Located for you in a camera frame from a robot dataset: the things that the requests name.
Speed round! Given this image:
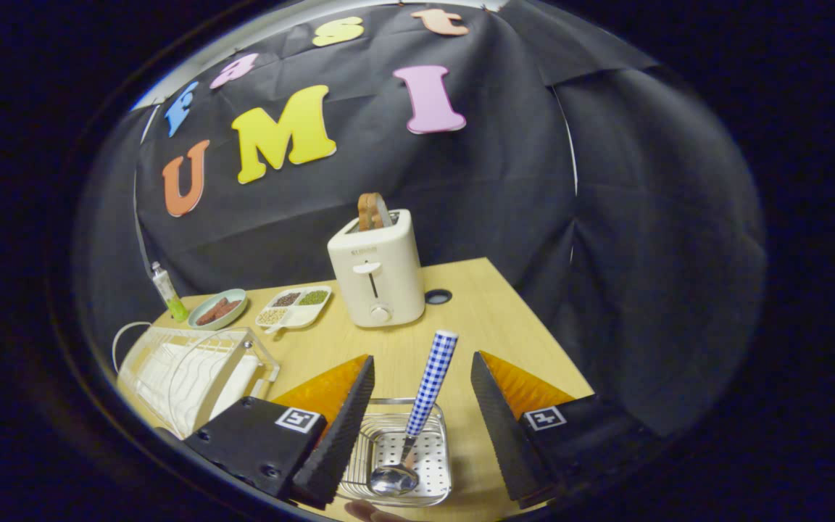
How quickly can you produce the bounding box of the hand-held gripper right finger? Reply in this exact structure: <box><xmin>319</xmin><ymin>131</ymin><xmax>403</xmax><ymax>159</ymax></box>
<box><xmin>470</xmin><ymin>350</ymin><xmax>668</xmax><ymax>508</ymax></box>

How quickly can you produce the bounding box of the blue checkered handle spoon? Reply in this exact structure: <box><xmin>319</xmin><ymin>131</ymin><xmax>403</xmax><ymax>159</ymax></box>
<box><xmin>369</xmin><ymin>330</ymin><xmax>459</xmax><ymax>497</ymax></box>

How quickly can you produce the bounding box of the white divided bean tray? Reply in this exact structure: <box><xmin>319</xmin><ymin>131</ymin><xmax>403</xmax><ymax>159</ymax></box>
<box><xmin>255</xmin><ymin>286</ymin><xmax>333</xmax><ymax>334</ymax></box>

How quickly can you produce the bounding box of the white toaster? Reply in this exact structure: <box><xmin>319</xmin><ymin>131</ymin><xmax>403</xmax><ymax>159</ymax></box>
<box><xmin>327</xmin><ymin>209</ymin><xmax>426</xmax><ymax>328</ymax></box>

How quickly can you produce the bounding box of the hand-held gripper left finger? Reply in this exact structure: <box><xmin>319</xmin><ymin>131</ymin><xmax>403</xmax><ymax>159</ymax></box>
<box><xmin>184</xmin><ymin>354</ymin><xmax>376</xmax><ymax>510</ymax></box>

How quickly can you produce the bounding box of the metal wire basket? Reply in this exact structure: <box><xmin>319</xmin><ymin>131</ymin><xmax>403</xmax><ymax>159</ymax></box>
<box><xmin>338</xmin><ymin>397</ymin><xmax>453</xmax><ymax>507</ymax></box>

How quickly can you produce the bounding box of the brown bread slice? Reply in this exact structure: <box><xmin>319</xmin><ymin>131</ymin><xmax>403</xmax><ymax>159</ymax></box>
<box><xmin>357</xmin><ymin>192</ymin><xmax>393</xmax><ymax>233</ymax></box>

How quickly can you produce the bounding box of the light green plate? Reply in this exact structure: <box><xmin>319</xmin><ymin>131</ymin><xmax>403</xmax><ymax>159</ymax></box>
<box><xmin>187</xmin><ymin>289</ymin><xmax>248</xmax><ymax>331</ymax></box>

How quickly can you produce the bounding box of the green clear bottle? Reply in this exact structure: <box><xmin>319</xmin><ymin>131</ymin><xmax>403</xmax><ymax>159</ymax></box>
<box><xmin>151</xmin><ymin>262</ymin><xmax>190</xmax><ymax>323</ymax></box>

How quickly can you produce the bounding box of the white wire dish rack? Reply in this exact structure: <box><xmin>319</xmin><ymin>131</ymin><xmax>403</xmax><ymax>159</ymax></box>
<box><xmin>112</xmin><ymin>321</ymin><xmax>281</xmax><ymax>441</ymax></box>

